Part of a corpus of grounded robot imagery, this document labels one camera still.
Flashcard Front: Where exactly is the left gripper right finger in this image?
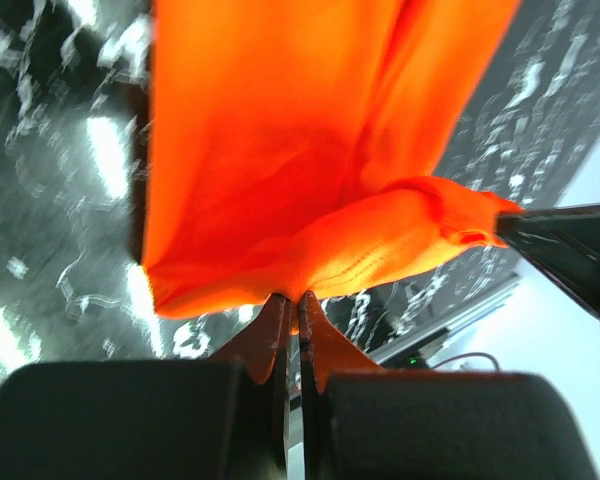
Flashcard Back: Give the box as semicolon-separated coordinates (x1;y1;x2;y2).
298;293;597;479

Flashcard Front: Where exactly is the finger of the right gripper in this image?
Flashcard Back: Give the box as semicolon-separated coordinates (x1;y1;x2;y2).
496;204;600;321

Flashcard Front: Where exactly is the orange t-shirt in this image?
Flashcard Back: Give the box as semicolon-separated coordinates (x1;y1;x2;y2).
142;1;519;319

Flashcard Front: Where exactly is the front aluminium rail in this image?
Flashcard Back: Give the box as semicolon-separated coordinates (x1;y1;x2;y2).
369;273;520;368

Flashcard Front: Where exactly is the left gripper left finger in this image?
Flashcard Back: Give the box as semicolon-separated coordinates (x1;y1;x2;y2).
0;295;293;479

